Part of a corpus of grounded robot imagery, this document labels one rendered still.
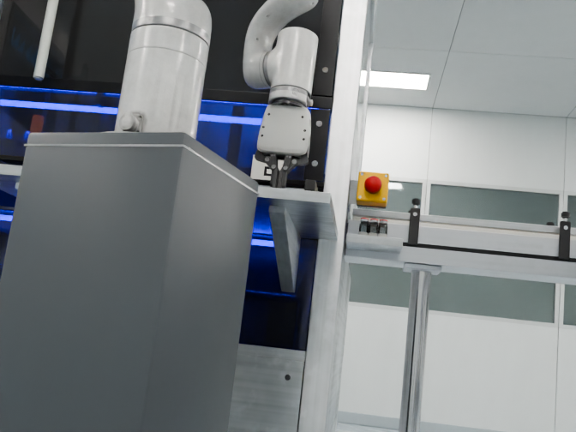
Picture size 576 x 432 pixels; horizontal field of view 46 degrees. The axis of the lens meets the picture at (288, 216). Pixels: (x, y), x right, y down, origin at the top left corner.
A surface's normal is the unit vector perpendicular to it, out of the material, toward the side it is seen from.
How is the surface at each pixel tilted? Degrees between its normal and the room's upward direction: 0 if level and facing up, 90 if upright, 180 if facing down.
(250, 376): 90
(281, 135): 92
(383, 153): 90
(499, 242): 90
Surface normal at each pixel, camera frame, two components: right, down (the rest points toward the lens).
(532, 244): -0.11, -0.20
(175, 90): 0.52, -0.10
